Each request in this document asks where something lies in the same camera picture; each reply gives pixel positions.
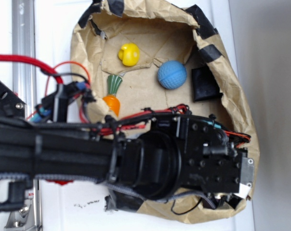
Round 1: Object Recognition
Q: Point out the red braided cable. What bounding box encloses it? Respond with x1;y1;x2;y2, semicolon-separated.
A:
0;54;64;85

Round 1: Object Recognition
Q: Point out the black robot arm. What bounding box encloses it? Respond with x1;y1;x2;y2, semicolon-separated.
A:
0;104;255;212

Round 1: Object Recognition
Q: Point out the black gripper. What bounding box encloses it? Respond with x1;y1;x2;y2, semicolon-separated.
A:
176;116;254;199

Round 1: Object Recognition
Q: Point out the metal corner bracket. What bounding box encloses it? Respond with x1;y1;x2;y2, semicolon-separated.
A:
4;205;37;231

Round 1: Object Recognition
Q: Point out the orange plastic toy carrot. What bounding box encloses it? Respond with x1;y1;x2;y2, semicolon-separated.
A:
103;75;123;116

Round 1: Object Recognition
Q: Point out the yellow toy duck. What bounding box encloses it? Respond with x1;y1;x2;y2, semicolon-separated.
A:
118;43;140;66

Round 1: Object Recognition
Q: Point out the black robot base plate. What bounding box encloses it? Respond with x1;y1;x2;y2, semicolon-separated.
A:
0;81;26;120

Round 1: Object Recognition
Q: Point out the brown paper bag tray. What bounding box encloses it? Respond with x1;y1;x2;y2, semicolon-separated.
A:
70;0;260;225

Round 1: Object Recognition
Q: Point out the blue dimpled ball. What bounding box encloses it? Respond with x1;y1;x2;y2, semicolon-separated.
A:
158;60;187;90

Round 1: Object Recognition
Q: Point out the aluminium extrusion rail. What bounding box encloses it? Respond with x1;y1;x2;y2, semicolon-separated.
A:
12;0;42;231

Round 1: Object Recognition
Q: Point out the black square pad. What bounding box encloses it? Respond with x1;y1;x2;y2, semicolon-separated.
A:
192;66;223;102

